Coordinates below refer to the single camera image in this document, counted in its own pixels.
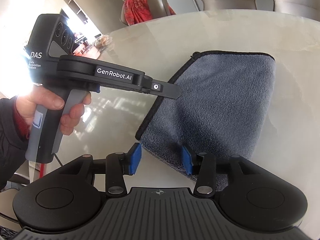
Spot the blue grey microfibre towel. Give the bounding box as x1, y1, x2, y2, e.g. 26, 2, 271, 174
136, 50, 276, 174

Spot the dark jacket sleeve forearm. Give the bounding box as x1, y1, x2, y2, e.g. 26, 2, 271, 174
0, 97, 29, 189

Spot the person's left hand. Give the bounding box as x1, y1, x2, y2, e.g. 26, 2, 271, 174
15, 86, 91, 135

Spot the chair with red cloth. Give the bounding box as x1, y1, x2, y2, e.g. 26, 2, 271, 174
120, 0, 176, 26

